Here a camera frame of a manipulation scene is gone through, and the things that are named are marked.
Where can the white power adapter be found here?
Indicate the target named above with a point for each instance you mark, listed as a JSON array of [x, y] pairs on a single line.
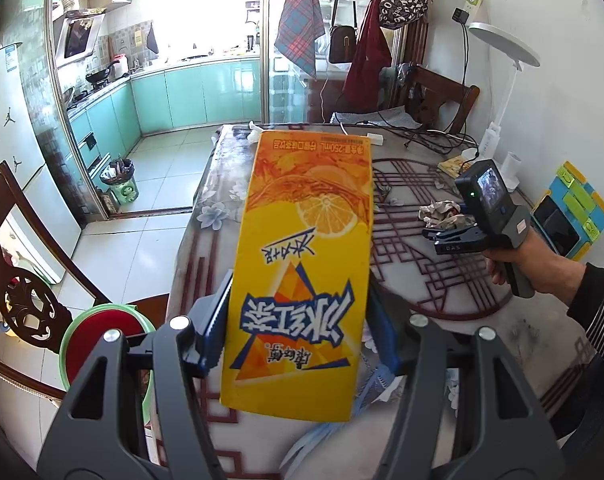
[[374, 138]]

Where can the white cup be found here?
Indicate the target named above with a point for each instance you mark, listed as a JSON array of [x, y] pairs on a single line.
[[512, 166]]

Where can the brown white paper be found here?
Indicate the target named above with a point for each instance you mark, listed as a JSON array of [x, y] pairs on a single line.
[[442, 212]]

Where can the plaid cloth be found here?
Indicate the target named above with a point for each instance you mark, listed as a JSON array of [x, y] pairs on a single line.
[[299, 20]]

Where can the white refrigerator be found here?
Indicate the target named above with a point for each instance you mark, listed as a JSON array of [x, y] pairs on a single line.
[[12, 135]]

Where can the range hood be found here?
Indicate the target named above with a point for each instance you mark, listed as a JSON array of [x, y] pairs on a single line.
[[79, 37]]

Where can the wall outlet with plug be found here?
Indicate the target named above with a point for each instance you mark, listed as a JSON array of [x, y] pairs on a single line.
[[469, 2]]

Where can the patterned fabric bag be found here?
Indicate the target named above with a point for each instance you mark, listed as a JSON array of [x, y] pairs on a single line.
[[402, 0]]

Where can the black smartphone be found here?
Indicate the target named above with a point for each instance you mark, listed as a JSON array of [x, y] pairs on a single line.
[[557, 227]]

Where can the white desk lamp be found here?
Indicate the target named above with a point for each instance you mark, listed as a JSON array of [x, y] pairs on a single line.
[[502, 45]]

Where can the crumpled white tissue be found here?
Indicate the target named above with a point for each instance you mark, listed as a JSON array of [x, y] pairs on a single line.
[[255, 132]]

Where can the person's right forearm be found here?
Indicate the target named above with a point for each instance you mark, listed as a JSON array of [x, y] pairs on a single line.
[[599, 320]]

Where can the dark wooden chair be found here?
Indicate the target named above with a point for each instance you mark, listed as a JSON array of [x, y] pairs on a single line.
[[17, 290], [442, 90]]

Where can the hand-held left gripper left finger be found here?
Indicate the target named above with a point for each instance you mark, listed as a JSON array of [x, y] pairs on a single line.
[[212, 330]]

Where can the black handbag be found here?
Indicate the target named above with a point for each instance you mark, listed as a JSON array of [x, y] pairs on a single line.
[[342, 45]]

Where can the yellow book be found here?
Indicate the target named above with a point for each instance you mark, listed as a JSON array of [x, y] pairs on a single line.
[[454, 165]]

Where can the black wok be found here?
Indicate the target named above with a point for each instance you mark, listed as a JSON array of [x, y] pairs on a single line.
[[98, 76]]

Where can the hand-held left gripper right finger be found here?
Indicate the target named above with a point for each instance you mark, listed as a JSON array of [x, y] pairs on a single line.
[[384, 340]]

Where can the yellow orange drink carton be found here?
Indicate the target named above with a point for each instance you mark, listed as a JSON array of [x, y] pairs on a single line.
[[302, 260]]

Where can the kitchen window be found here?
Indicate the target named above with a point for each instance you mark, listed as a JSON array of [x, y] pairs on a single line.
[[217, 5]]

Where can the teal base cabinets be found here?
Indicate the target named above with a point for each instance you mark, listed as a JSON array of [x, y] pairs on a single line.
[[202, 95]]

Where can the small green kitchen bin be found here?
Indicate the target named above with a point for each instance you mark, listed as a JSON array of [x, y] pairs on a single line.
[[122, 187]]

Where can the green bin with red liner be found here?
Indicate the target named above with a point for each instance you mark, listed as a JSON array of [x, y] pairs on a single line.
[[102, 345]]

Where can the dark red garment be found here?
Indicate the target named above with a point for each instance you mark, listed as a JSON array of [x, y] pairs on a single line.
[[364, 70]]

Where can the dark hanging kitchen cloth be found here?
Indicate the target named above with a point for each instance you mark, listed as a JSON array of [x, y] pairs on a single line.
[[152, 39]]

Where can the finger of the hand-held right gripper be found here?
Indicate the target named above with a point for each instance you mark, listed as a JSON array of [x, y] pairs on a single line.
[[452, 234]]

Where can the white jug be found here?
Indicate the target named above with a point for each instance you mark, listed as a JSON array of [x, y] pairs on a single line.
[[121, 63]]

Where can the person's right hand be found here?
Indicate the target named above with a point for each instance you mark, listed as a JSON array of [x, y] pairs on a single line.
[[547, 270]]

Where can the colourful phone stand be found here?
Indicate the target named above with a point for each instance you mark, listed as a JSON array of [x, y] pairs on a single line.
[[577, 195]]

